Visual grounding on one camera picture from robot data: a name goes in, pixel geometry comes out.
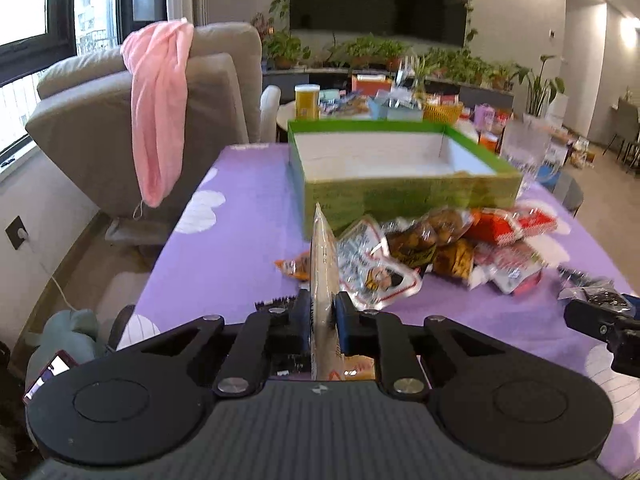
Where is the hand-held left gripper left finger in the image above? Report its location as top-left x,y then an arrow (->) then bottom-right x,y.
140,290 -> 312,397

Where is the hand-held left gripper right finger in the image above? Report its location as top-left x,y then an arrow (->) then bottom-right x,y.
335,291 -> 502,397

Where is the clear beige snack packet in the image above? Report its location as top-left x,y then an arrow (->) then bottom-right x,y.
309,202 -> 377,382

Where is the green cardboard box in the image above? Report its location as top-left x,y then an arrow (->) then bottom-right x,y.
286,119 -> 523,242

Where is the small orange snack packet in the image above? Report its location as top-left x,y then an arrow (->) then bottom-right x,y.
274,254 -> 314,282

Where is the white red-edged cartoon snack packet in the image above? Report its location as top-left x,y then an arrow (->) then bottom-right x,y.
336,215 -> 424,311

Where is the yellow black snack packet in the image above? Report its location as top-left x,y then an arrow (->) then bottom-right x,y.
394,247 -> 437,277

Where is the red white snack packet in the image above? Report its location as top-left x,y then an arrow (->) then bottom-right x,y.
470,240 -> 547,295

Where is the purple printed tablecloth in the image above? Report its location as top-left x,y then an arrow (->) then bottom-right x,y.
115,142 -> 640,479

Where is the clear packet of brown nuts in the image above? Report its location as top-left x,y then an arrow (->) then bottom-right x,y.
384,207 -> 476,257

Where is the orange brown snack packet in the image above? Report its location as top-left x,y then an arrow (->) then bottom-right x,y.
432,239 -> 476,279

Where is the grey round stool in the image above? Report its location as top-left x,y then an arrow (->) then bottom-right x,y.
549,172 -> 584,219

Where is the dining chair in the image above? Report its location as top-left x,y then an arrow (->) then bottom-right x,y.
602,97 -> 640,177

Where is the clear plastic cup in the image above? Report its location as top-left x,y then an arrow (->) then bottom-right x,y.
499,119 -> 552,197

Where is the round white coffee table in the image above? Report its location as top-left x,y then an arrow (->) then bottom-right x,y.
276,102 -> 301,144

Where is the white chair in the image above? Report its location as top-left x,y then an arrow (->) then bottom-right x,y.
259,85 -> 282,144

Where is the blue tray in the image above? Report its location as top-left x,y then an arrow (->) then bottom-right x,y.
369,97 -> 424,122

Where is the pile of colourful packets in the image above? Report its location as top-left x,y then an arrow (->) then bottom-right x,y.
319,89 -> 374,120

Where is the yellow canister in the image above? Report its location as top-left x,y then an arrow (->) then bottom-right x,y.
294,84 -> 321,121

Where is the orange woven basket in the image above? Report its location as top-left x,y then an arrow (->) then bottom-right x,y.
422,102 -> 465,124

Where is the pink box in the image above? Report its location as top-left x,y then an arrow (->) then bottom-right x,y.
472,104 -> 497,134

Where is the teal plush toy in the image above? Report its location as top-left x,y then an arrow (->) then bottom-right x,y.
24,308 -> 109,367

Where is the orange tissue box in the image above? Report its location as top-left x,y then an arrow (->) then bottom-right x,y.
351,74 -> 394,97

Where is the tall broad-leaf potted plant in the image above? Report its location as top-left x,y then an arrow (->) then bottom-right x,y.
515,54 -> 567,117

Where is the dark television cabinet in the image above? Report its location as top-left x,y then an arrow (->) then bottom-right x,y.
262,67 -> 517,107

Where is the pink cloth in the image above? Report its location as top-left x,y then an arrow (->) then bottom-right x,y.
120,17 -> 195,209

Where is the smartphone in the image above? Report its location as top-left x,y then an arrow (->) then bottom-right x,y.
22,349 -> 79,407

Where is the small green potted plant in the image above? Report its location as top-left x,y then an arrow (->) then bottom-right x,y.
264,30 -> 312,71

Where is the row of green potted plants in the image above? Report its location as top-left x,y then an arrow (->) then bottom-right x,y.
324,34 -> 412,69

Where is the beige recliner armchair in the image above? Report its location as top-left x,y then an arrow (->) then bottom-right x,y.
25,21 -> 264,247

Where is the row of leafy potted plants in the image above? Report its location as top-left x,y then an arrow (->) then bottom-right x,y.
424,47 -> 517,92

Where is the red flower plant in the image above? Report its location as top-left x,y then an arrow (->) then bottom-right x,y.
250,12 -> 274,42

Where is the black framed window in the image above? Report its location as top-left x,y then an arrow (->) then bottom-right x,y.
0,0 -> 168,92

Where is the white cable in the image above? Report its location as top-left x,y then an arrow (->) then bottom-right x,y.
24,232 -> 77,312

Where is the black wall socket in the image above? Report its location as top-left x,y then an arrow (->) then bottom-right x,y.
5,215 -> 30,251

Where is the wall television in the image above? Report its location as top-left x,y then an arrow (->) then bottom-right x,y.
289,0 -> 472,47

